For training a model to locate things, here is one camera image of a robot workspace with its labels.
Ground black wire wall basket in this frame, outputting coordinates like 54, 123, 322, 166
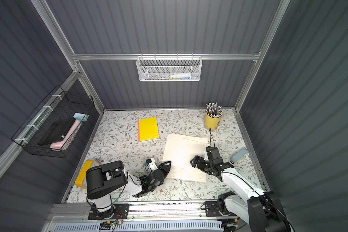
12, 88, 94, 158

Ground yellow cover notebook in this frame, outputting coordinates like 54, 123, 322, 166
138, 117, 160, 142

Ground cream lined notebook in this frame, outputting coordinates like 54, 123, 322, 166
162, 134, 208, 183

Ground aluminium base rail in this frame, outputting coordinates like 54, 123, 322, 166
46, 200, 249, 224

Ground bundle of pencils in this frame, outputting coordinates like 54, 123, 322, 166
206, 102, 223, 118

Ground light blue phone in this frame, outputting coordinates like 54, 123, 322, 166
230, 148, 249, 164

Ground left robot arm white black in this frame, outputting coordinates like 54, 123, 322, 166
86, 158, 172, 220

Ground black pouch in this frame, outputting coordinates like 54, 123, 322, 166
38, 118, 76, 146

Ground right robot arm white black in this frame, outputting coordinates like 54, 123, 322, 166
190, 146, 293, 232

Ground yellow framed box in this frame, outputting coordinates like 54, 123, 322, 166
74, 159, 100, 189

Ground white wire mesh basket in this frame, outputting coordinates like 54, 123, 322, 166
136, 57, 203, 82

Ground yellow pencil cup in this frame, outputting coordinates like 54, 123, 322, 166
205, 113, 222, 130

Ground white tube in basket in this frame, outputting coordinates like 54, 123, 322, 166
170, 72, 191, 79

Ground pink stapler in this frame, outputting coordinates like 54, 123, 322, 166
50, 119, 82, 151

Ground light blue sticky notes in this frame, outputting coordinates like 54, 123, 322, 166
73, 113, 89, 122

